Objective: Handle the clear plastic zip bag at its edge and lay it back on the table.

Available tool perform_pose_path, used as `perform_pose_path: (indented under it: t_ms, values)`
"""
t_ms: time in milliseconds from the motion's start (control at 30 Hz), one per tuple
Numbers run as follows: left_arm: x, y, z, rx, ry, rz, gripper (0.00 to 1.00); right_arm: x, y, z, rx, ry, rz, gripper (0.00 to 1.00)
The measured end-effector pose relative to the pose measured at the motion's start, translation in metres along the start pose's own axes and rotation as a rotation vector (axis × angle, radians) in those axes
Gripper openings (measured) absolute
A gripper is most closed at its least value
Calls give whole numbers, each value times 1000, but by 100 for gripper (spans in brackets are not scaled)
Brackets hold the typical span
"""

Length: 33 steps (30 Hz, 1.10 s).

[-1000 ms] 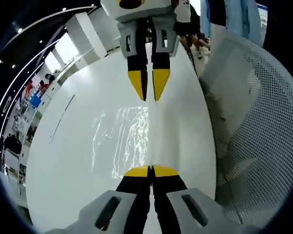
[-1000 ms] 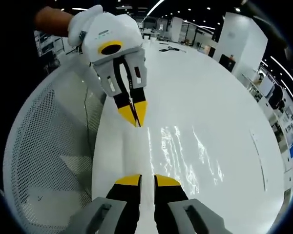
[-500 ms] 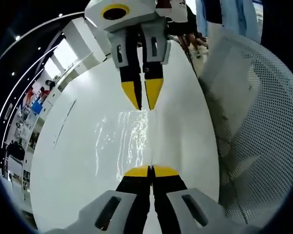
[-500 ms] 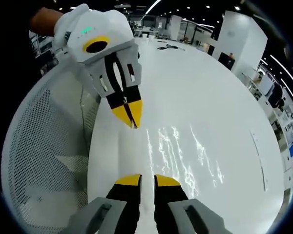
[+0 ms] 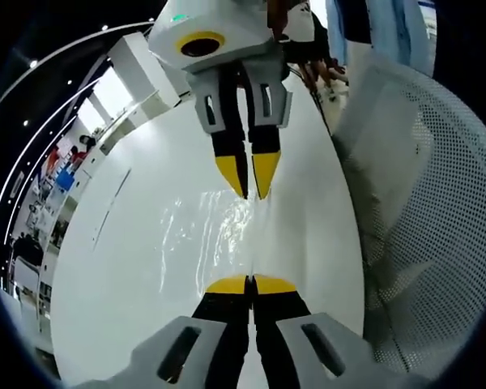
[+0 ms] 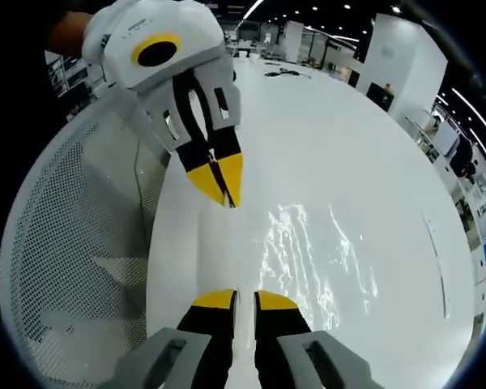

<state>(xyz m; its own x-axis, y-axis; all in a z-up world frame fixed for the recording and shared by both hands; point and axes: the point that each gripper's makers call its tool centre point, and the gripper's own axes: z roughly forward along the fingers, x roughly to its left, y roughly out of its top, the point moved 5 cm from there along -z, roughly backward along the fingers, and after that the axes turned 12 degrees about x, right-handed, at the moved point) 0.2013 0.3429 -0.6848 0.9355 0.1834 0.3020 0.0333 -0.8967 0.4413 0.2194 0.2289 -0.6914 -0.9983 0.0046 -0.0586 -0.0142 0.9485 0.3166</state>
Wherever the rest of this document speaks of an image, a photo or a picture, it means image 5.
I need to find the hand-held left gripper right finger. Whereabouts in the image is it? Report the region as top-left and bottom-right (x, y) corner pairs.
(249, 273), (435, 389)

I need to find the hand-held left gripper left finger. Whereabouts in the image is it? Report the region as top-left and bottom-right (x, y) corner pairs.
(75, 274), (253, 389)

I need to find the clear food packaging bag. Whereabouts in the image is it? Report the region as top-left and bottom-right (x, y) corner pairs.
(156, 189), (277, 293)

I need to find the white square pillar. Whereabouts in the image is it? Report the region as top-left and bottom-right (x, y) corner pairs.
(106, 32), (188, 111)

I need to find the long white counter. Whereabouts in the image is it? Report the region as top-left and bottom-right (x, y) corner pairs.
(34, 92), (175, 325)

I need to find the blue panel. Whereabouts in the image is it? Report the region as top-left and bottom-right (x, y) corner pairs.
(326, 0), (437, 79)

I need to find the blue plastic bin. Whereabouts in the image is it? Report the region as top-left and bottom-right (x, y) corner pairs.
(56, 169), (76, 191)

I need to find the grey mesh chair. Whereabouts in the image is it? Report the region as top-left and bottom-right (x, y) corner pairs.
(330, 59), (486, 378)

